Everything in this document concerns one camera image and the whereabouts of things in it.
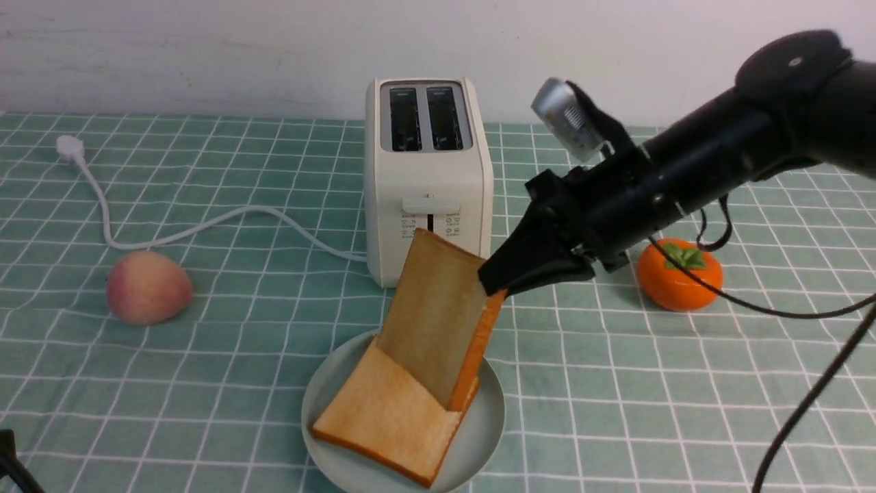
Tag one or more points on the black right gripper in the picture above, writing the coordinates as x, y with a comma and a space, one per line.
589, 216

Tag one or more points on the toast slice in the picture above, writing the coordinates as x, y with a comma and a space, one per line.
385, 415
440, 320

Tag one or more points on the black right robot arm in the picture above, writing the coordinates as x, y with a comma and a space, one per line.
799, 101

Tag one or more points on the orange persimmon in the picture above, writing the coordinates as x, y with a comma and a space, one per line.
668, 286

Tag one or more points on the white two-slot toaster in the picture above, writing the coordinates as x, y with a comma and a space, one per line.
427, 165

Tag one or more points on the light green round plate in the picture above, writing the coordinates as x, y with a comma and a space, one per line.
474, 445

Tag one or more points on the green checkered tablecloth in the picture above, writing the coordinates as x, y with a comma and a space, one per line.
604, 391

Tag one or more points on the pink peach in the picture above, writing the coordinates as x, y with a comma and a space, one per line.
147, 288

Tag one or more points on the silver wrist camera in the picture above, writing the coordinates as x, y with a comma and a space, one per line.
574, 119

